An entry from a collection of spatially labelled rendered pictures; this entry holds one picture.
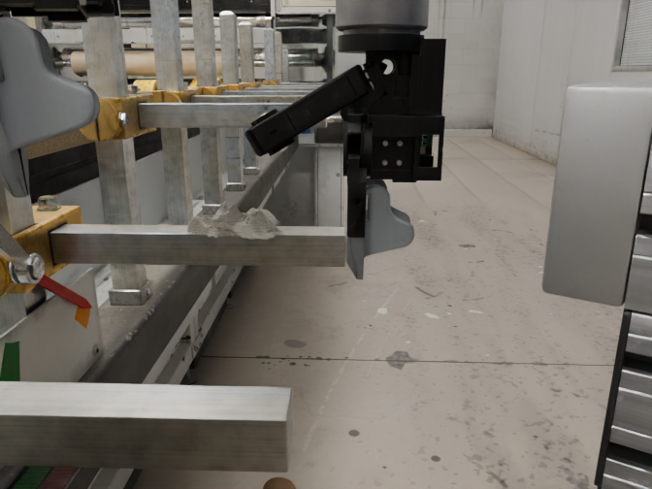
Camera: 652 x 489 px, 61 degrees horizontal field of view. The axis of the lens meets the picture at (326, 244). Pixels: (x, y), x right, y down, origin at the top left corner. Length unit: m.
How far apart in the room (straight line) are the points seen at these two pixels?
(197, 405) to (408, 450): 1.39
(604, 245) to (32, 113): 0.28
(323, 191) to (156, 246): 2.56
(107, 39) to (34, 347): 0.37
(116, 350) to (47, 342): 0.13
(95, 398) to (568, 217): 0.24
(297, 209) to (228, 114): 2.49
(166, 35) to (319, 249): 0.57
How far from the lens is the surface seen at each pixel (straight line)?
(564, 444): 1.79
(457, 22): 9.45
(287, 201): 3.21
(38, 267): 0.51
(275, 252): 0.50
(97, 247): 0.55
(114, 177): 0.75
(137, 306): 0.79
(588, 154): 0.25
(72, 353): 0.61
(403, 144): 0.47
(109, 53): 0.74
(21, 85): 0.33
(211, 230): 0.49
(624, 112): 0.25
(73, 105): 0.33
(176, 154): 0.99
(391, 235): 0.49
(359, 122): 0.46
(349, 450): 1.64
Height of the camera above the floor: 1.00
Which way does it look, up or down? 17 degrees down
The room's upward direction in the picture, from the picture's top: straight up
